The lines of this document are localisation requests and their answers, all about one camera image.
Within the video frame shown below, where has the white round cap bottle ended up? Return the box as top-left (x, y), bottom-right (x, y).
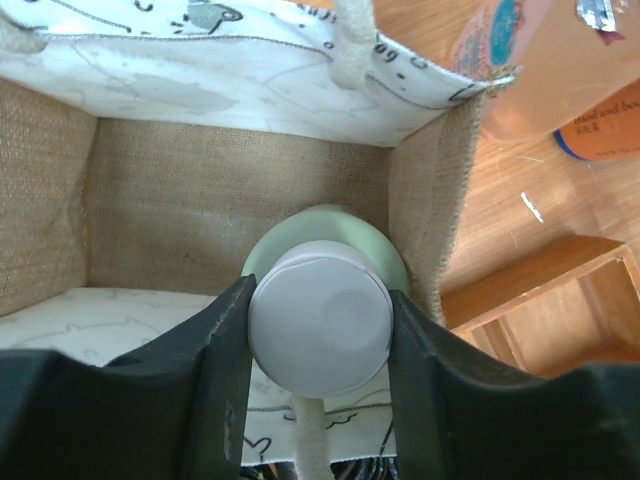
top-left (242, 204), bottom-right (409, 398)

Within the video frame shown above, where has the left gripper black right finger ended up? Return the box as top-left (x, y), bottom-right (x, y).
top-left (388, 290), bottom-right (639, 479)

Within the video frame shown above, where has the clear bottle pink cap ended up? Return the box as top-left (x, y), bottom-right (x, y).
top-left (449, 0), bottom-right (639, 142)

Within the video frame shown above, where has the blue pump bottle orange base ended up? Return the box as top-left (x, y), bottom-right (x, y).
top-left (553, 80), bottom-right (640, 161)

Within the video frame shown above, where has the wooden compartment tray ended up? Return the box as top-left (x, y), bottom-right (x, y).
top-left (442, 235), bottom-right (639, 377)

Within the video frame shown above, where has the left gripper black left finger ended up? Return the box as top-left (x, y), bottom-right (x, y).
top-left (1, 275), bottom-right (256, 479)

